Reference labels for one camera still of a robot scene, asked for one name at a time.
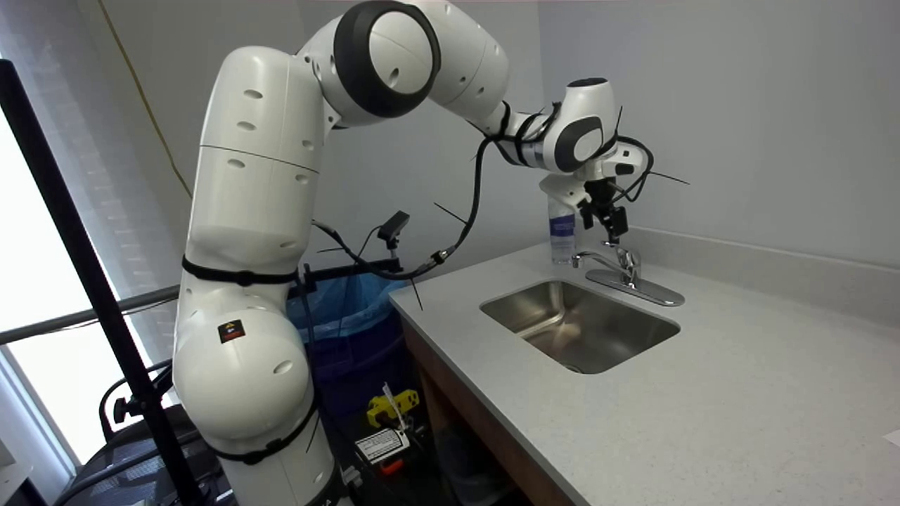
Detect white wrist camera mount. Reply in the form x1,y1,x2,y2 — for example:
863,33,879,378
544,168,595,212

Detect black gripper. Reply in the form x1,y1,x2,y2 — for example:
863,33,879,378
578,178,630,250

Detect dark window rail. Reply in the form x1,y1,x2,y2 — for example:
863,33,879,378
0,286,180,345

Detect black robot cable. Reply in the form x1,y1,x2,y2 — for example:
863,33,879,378
314,130,658,285

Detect yellow tool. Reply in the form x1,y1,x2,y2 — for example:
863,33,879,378
363,388,422,431

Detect clear plastic water bottle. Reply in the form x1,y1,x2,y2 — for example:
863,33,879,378
547,182,579,267

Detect black clamp mount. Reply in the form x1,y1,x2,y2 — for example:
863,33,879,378
375,209,415,250

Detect wooden counter cabinet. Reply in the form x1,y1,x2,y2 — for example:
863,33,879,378
402,322,574,506

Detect stainless steel sink basin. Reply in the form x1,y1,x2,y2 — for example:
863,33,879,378
479,279,685,378

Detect black cart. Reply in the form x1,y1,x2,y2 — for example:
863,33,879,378
55,361,236,506

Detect blue trash bin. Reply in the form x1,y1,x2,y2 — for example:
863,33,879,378
285,264,419,444

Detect black stand pole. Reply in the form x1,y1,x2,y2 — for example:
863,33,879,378
0,56,205,506

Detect chrome sink faucet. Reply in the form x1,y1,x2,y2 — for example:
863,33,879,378
572,236,686,309

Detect white labelled box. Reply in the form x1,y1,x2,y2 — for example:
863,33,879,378
354,428,415,469

